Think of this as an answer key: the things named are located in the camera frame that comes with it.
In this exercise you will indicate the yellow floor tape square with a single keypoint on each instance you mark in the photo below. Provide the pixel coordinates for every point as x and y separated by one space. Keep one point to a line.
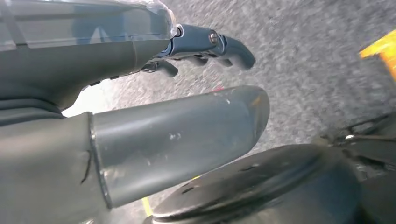
380 46

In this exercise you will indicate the red barrier belt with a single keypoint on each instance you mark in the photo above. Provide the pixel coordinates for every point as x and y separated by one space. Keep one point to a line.
219 88

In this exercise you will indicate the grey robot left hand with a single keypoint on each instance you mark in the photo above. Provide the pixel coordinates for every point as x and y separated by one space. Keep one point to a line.
92 55

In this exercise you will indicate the ribbed grey left arm sleeve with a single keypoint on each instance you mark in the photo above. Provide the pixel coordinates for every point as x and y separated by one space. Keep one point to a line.
24 111

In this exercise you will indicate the dark robot lower frame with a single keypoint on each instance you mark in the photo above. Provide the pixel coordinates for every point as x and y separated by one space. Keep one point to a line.
380 191

